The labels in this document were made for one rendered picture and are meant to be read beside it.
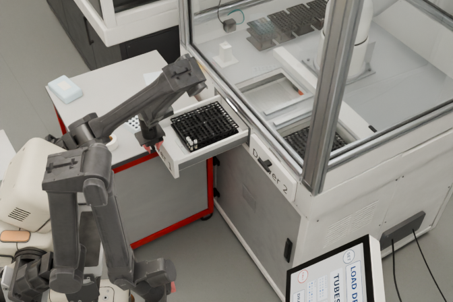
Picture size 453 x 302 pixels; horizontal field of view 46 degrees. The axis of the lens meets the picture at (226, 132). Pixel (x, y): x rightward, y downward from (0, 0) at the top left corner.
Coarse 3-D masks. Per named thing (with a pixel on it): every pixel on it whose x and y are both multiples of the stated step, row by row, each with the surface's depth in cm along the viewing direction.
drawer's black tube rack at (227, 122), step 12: (204, 108) 220; (216, 108) 221; (180, 120) 215; (192, 120) 215; (204, 120) 216; (216, 120) 220; (228, 120) 215; (192, 132) 214; (204, 132) 210; (216, 132) 210; (228, 132) 214; (204, 144) 210
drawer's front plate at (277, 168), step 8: (256, 136) 205; (256, 144) 204; (264, 152) 200; (256, 160) 210; (264, 160) 203; (272, 160) 197; (272, 168) 199; (280, 168) 194; (280, 176) 195; (288, 176) 191; (280, 184) 198; (288, 184) 192; (296, 184) 189; (288, 192) 195
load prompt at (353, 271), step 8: (352, 264) 141; (360, 264) 138; (352, 272) 139; (360, 272) 137; (352, 280) 138; (360, 280) 135; (352, 288) 136; (360, 288) 134; (352, 296) 135; (360, 296) 133
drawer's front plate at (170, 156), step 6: (162, 144) 202; (156, 150) 213; (162, 150) 205; (168, 150) 199; (162, 156) 208; (168, 156) 201; (174, 156) 197; (168, 162) 204; (174, 162) 197; (168, 168) 207; (174, 168) 199; (174, 174) 202
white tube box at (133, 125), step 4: (136, 116) 231; (132, 120) 229; (136, 120) 229; (124, 124) 229; (128, 124) 228; (132, 124) 228; (136, 124) 228; (128, 128) 229; (132, 128) 226; (136, 128) 228; (140, 128) 227; (132, 132) 228
